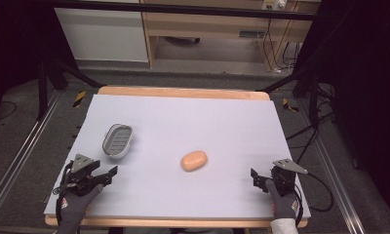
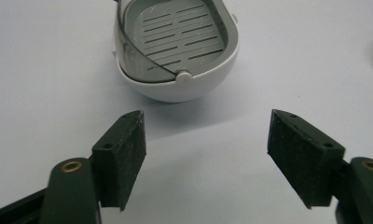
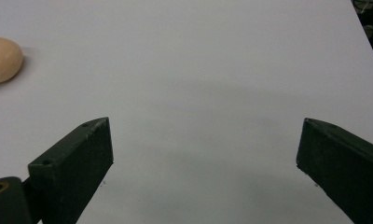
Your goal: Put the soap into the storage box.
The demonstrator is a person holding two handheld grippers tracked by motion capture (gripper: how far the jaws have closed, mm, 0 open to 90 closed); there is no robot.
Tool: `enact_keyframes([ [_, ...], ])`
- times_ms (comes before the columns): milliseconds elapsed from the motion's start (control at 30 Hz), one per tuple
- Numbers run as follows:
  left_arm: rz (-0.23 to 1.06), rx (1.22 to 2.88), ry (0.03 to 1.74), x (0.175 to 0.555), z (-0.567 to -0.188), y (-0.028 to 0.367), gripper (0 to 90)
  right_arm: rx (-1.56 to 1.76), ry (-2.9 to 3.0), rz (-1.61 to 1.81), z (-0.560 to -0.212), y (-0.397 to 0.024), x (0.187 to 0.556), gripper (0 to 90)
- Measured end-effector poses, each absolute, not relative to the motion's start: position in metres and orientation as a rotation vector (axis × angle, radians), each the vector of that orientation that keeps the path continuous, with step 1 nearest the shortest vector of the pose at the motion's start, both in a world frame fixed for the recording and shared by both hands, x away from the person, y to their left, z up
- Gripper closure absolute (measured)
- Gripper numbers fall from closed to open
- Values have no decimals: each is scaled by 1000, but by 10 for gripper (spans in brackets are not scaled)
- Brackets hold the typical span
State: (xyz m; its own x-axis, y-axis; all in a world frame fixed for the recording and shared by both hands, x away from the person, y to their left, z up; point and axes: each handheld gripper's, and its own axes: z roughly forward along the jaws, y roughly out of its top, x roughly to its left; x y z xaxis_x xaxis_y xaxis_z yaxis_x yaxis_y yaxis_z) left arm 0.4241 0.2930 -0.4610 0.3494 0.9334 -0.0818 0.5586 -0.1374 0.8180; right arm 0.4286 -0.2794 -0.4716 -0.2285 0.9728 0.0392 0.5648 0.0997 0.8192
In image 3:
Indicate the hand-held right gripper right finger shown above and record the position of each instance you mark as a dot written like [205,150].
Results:
[346,168]

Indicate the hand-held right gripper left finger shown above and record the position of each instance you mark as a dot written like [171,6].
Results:
[72,168]

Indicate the beige egg-shaped object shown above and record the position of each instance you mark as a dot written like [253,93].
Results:
[2,60]

